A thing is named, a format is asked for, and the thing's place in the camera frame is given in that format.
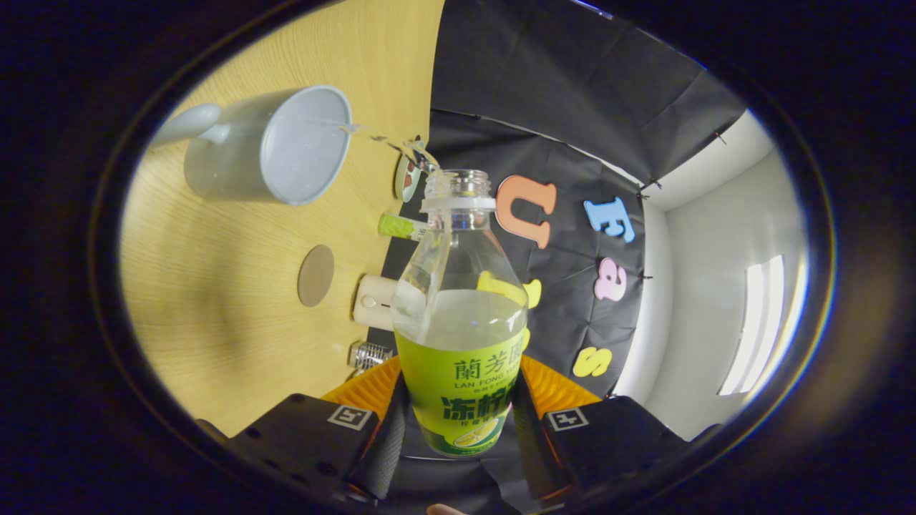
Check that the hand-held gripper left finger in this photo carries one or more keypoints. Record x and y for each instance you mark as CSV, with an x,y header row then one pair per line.
x,y
300,447

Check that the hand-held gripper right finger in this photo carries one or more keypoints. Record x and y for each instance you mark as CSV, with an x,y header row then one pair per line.
x,y
615,443

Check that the green label juice bottle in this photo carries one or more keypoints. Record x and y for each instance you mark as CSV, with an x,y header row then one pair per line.
x,y
458,386

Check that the round brown coaster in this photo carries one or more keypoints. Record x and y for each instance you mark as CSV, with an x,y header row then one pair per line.
x,y
315,275

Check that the white cup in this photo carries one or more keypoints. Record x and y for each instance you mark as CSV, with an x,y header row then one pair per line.
x,y
236,164

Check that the slim white green bottle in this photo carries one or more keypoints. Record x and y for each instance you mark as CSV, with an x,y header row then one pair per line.
x,y
397,226

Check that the white toaster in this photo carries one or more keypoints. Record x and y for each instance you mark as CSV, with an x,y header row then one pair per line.
x,y
372,304

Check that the wooden table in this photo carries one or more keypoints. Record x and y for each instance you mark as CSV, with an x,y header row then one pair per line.
x,y
215,300

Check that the ceiling light panel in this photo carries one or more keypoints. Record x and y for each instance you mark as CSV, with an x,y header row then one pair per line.
x,y
758,322

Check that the pale green plate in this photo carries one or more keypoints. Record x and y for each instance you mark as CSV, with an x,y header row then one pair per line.
x,y
408,184

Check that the black backdrop cloth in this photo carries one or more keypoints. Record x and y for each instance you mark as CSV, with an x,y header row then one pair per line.
x,y
572,107

